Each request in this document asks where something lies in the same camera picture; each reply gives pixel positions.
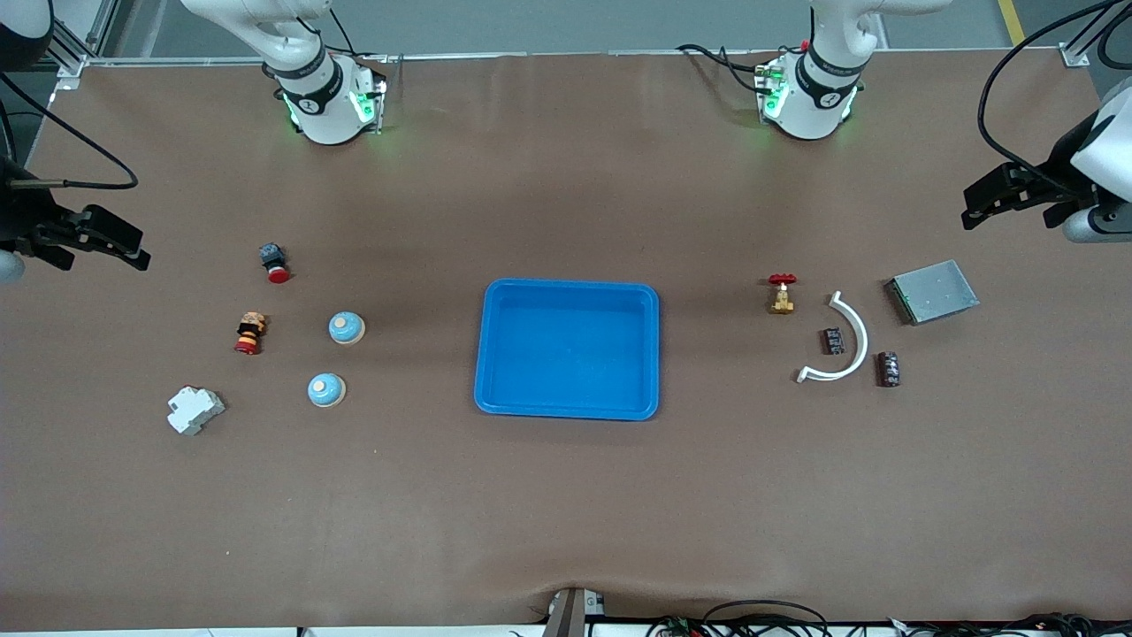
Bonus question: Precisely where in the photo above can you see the blue plastic tray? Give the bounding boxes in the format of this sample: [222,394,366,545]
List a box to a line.
[474,279,662,422]

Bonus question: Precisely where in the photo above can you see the grey metal power supply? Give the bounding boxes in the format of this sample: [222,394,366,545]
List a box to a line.
[885,259,981,326]

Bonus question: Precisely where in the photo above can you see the red button orange black body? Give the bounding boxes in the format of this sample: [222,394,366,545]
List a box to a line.
[233,311,269,356]

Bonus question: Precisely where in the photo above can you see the white circuit breaker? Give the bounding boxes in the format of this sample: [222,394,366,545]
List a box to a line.
[166,386,226,436]

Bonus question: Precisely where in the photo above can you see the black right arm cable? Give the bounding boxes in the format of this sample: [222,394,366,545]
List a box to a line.
[0,71,140,191]

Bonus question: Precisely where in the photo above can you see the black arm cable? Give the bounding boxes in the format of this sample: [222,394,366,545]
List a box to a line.
[0,71,140,191]
[976,0,1132,191]

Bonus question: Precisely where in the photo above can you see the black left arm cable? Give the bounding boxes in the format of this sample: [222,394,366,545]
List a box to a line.
[976,0,1132,191]

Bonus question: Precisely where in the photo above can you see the aluminium frame post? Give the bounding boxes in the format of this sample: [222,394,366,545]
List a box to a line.
[49,0,134,91]
[1059,0,1132,68]

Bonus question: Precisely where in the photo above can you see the white curved plastic bracket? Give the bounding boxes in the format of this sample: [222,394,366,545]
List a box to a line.
[796,291,869,384]

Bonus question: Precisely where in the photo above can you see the black base cable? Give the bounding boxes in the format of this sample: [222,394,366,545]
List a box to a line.
[677,42,770,94]
[329,7,390,96]

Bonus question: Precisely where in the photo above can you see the tangled black cables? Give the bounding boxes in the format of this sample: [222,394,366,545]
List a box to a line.
[831,610,1132,637]

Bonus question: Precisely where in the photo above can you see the black looped cable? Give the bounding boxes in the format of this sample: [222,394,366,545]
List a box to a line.
[703,600,832,637]

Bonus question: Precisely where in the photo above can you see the grey metal table bracket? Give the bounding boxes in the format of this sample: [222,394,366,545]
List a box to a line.
[541,587,608,637]

